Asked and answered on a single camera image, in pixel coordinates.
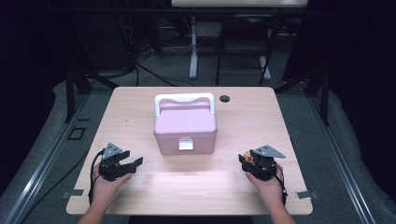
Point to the metal floor rail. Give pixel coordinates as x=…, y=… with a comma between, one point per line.
x=40, y=168
x=342, y=168

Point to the grey tape strip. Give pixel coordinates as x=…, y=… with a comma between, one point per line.
x=73, y=193
x=306, y=195

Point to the black chair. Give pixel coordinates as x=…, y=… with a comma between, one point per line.
x=246, y=34

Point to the person's right hand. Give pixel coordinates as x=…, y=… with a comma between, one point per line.
x=271, y=189

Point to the person's left hand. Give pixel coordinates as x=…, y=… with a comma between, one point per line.
x=104, y=189

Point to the pink storage box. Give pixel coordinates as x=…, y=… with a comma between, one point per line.
x=185, y=124

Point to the black stand frame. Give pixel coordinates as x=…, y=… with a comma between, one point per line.
x=325, y=93
x=70, y=93

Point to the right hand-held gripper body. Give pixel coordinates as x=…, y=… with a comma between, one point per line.
x=264, y=168

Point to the white desk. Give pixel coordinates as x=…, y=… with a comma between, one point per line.
x=193, y=46

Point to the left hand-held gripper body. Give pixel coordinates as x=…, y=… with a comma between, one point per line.
x=109, y=169

